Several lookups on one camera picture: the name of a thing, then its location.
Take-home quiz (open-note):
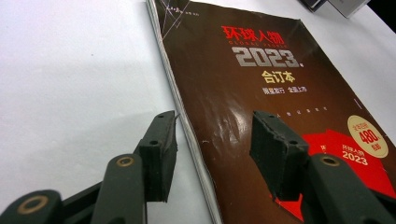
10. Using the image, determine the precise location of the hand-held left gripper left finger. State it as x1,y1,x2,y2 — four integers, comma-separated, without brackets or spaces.
90,110,178,224

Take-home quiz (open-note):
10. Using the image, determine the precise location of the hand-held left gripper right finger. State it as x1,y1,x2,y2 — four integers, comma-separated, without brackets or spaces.
249,110,396,224

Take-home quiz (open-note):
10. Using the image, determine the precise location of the brown magazine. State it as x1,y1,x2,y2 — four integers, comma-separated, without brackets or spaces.
145,0,396,224

